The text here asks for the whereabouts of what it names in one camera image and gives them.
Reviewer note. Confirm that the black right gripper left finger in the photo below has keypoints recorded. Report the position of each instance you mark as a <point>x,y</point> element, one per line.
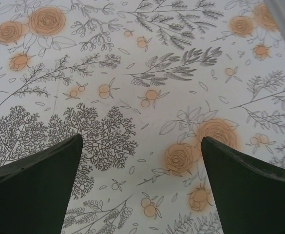
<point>30,190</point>

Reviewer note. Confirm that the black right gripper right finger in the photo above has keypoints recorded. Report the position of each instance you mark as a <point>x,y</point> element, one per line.
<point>254,195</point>

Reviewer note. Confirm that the floral patterned tablecloth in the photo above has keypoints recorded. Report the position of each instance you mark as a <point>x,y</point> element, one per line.
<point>142,80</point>

